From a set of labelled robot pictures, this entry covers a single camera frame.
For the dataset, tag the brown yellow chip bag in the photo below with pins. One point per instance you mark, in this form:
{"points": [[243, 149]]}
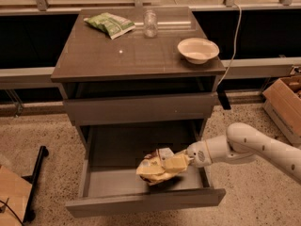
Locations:
{"points": [[152, 170]]}

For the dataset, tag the cardboard box right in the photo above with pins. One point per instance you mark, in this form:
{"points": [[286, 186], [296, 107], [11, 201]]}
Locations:
{"points": [[283, 105]]}

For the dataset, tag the white paper bowl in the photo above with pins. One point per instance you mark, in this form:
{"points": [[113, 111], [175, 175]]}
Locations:
{"points": [[198, 50]]}

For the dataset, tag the closed grey top drawer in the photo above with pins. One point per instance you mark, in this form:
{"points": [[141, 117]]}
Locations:
{"points": [[118, 110]]}

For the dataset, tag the dark grey drawer cabinet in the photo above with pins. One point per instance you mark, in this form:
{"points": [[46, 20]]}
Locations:
{"points": [[92, 66]]}

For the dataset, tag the open grey middle drawer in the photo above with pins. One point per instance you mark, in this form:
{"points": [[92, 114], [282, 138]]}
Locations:
{"points": [[109, 184]]}

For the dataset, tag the green chip bag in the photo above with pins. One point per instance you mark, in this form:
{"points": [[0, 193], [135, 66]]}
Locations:
{"points": [[112, 25]]}

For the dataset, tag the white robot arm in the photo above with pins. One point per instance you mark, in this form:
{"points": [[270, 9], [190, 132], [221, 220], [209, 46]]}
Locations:
{"points": [[239, 145]]}

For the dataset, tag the brown cardboard sheet left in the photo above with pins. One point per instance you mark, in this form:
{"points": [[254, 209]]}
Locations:
{"points": [[14, 192]]}

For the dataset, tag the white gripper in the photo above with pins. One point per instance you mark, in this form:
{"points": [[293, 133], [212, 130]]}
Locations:
{"points": [[198, 153]]}

